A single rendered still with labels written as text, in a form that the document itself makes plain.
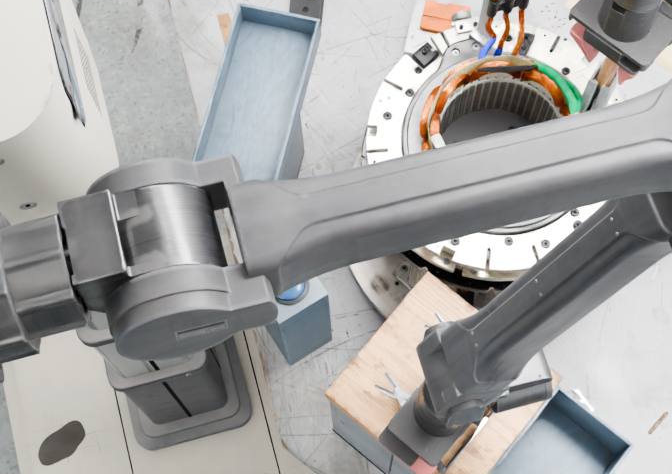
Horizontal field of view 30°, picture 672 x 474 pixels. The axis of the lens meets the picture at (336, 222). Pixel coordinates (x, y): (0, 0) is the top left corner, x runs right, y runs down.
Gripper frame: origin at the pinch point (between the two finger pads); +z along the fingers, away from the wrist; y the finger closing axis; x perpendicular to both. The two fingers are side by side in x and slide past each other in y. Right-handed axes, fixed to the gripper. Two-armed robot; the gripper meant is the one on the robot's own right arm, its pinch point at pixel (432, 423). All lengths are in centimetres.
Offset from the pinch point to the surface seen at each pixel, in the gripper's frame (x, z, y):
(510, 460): -9.6, 10.0, 4.4
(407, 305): 10.8, 2.5, 9.4
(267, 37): 48, 7, 27
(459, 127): 20.7, 6.7, 32.8
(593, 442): -16.0, 9.7, 12.3
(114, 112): 97, 111, 29
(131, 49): 104, 111, 43
